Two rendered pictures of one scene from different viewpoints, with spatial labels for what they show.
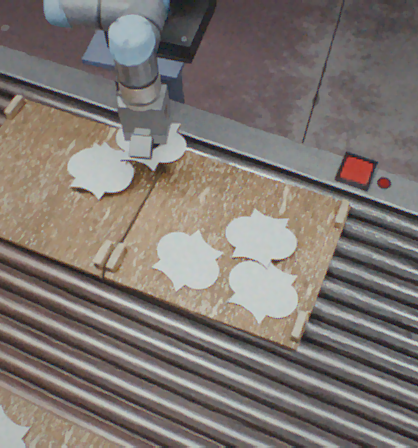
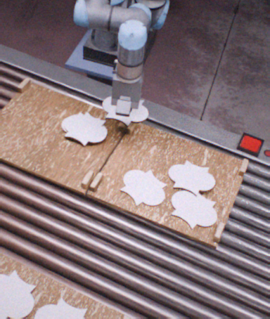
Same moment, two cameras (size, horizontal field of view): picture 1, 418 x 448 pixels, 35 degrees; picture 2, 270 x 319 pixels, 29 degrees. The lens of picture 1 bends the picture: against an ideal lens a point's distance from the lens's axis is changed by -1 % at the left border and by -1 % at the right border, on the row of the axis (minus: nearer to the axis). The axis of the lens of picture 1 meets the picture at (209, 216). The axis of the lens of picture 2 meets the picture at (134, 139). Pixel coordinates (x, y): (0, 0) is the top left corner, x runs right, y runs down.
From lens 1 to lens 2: 0.40 m
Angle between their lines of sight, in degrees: 13
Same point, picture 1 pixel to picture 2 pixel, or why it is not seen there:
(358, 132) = not seen: hidden behind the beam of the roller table
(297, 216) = (214, 167)
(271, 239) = (198, 178)
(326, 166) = (230, 140)
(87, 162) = (76, 122)
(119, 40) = (127, 33)
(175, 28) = not seen: hidden behind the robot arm
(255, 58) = (159, 93)
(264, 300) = (195, 215)
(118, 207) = (96, 152)
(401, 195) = not seen: outside the picture
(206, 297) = (156, 211)
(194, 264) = (148, 190)
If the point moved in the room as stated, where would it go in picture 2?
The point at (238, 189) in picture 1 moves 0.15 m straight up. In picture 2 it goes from (175, 148) to (182, 116)
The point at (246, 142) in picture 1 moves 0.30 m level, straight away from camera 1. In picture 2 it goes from (178, 122) to (176, 67)
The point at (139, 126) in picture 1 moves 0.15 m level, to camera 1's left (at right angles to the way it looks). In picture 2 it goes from (124, 95) to (72, 93)
